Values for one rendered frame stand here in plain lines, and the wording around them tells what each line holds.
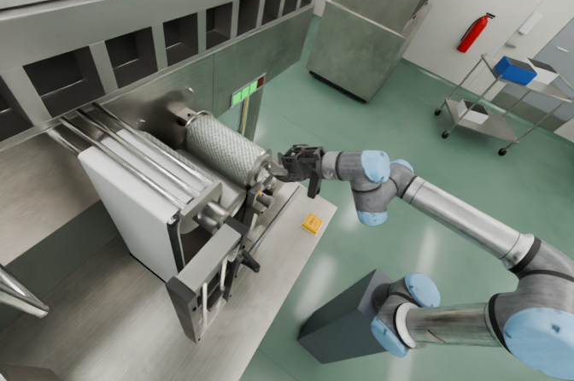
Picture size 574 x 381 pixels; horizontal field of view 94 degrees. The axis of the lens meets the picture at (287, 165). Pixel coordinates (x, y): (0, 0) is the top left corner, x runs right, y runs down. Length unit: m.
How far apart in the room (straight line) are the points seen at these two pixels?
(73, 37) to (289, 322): 1.80
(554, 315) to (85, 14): 0.99
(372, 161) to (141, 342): 0.84
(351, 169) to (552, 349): 0.46
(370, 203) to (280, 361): 1.45
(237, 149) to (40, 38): 0.48
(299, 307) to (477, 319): 1.41
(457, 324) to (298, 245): 0.60
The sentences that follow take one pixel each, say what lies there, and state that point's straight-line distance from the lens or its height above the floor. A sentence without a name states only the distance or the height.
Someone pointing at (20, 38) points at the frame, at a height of 1.62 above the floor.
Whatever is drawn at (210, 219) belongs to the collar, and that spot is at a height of 1.36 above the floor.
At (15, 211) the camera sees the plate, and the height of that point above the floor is 1.28.
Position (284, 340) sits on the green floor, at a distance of 1.98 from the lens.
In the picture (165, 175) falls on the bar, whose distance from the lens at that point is 0.59.
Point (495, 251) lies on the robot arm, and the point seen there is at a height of 1.45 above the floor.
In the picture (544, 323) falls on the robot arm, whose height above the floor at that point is 1.52.
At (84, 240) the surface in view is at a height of 1.01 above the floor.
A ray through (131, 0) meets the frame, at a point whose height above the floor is 1.64.
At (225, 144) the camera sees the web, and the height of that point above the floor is 1.31.
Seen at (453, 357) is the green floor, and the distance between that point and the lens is 2.51.
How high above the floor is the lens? 1.92
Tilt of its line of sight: 49 degrees down
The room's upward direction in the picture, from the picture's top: 20 degrees clockwise
